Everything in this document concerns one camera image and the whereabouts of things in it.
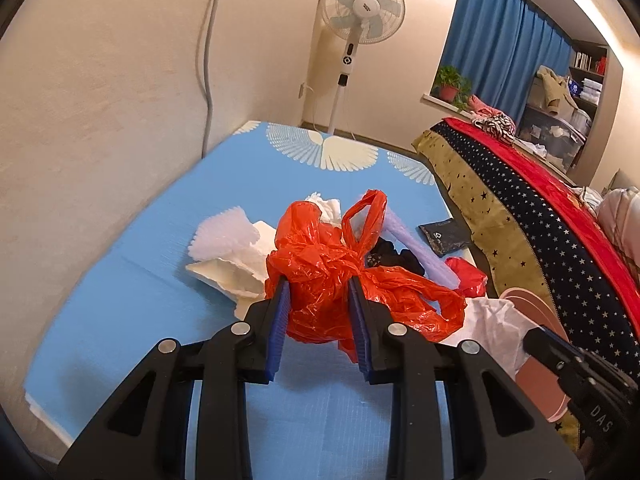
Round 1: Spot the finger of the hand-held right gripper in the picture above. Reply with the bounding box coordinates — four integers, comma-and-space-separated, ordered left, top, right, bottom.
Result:
522, 325, 591, 378

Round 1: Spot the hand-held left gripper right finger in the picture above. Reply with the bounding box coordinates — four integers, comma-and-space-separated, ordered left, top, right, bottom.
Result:
347, 276, 586, 480

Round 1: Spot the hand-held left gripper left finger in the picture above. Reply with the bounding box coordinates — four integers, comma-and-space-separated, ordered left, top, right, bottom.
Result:
55, 279, 292, 480

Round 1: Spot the orange plastic bag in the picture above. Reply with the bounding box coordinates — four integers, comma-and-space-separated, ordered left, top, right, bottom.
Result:
265, 189, 468, 363

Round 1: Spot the black wrapper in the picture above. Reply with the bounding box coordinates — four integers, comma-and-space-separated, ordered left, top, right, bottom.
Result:
366, 236, 427, 277

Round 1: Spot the white plastic bag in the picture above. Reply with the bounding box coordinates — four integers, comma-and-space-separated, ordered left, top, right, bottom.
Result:
440, 297, 542, 377

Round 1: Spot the white folded paper sheet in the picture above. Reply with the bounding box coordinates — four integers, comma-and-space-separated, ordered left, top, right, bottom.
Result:
185, 220, 282, 322

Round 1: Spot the small red plastic bag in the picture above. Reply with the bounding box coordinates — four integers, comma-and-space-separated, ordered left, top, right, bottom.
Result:
444, 256, 489, 302

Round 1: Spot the purple plastic tube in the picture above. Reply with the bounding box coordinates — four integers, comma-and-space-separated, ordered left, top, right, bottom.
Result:
381, 206, 462, 292

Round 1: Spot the white scalloped foam sheet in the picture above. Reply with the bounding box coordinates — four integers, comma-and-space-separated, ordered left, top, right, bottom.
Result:
189, 207, 262, 262

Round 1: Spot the star-printed blanket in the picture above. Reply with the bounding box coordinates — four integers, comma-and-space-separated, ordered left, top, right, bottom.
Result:
412, 117, 640, 443

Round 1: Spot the dark speckled pouch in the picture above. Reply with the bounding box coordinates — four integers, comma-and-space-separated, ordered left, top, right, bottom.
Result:
419, 220, 474, 257

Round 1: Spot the pale pink bedding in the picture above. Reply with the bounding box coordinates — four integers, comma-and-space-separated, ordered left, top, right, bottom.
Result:
596, 187, 640, 273

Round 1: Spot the clear plastic storage box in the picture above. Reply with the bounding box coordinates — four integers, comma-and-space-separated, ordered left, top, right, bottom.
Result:
516, 104, 592, 172

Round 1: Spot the black and white striped cloth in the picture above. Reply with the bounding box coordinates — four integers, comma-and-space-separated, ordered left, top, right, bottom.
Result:
472, 114, 519, 144

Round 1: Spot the pink cloth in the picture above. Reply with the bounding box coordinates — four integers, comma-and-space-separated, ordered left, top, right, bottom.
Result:
467, 94, 507, 119

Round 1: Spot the beige jacket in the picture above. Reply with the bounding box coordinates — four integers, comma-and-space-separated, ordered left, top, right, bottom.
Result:
529, 65, 577, 114

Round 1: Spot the potted green plant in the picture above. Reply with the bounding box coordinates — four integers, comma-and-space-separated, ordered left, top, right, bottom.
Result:
432, 64, 474, 112

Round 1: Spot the bookshelf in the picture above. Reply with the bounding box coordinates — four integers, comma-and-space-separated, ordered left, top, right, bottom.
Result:
569, 40, 612, 107

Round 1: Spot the blue curtain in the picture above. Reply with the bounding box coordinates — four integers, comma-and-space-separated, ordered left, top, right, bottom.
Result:
439, 0, 574, 127

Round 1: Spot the white standing fan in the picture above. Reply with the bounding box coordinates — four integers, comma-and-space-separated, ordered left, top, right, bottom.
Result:
319, 0, 407, 137

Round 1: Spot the grey wall cable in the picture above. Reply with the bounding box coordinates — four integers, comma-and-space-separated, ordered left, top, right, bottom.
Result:
199, 0, 232, 159

